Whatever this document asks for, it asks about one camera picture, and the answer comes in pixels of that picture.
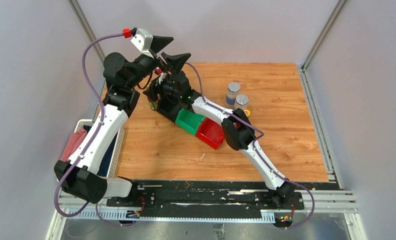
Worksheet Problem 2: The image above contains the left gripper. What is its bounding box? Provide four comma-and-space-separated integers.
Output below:
126, 35, 190, 90

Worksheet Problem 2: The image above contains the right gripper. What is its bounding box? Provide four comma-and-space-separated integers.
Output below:
144, 73, 182, 102

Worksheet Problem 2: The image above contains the green label sauce bottle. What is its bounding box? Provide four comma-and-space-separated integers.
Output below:
148, 98, 158, 111

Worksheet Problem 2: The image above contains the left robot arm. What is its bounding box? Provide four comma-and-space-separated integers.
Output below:
54, 32, 190, 207

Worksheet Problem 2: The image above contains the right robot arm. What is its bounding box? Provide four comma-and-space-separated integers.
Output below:
144, 71, 295, 209

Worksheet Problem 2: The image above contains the black storage bin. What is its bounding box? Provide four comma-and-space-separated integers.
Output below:
157, 95, 182, 123

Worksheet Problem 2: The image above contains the green storage bin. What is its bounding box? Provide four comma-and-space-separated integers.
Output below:
175, 109, 206, 136

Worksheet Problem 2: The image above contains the red storage bin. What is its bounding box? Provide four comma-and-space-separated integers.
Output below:
195, 118, 225, 150

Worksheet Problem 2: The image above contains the blue spice jar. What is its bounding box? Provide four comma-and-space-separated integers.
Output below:
225, 81, 241, 109

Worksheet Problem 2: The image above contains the white spice jar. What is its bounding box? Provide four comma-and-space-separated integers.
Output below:
234, 94, 249, 110

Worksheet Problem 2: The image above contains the red label sauce bottle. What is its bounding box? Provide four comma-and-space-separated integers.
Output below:
244, 109, 251, 118

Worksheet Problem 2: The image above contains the white laundry basket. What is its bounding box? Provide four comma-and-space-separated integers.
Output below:
75, 119, 125, 178

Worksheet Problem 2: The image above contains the navy cloth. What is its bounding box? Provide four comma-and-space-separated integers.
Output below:
96, 134, 118, 177

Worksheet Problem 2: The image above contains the pink cloth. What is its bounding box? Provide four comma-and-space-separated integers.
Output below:
60, 128, 87, 162

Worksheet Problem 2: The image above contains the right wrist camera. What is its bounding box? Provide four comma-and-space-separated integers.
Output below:
155, 67, 167, 85

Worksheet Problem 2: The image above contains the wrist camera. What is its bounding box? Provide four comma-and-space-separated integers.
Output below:
155, 67, 167, 85
131, 28, 153, 58

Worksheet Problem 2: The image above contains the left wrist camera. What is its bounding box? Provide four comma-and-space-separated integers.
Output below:
131, 28, 153, 58

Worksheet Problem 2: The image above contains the left corner aluminium post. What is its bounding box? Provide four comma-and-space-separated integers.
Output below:
68, 0, 105, 63

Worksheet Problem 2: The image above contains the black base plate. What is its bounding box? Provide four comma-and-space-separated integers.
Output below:
106, 179, 304, 219

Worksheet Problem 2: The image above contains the aluminium frame rail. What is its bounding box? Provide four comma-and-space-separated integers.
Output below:
75, 190, 357, 224

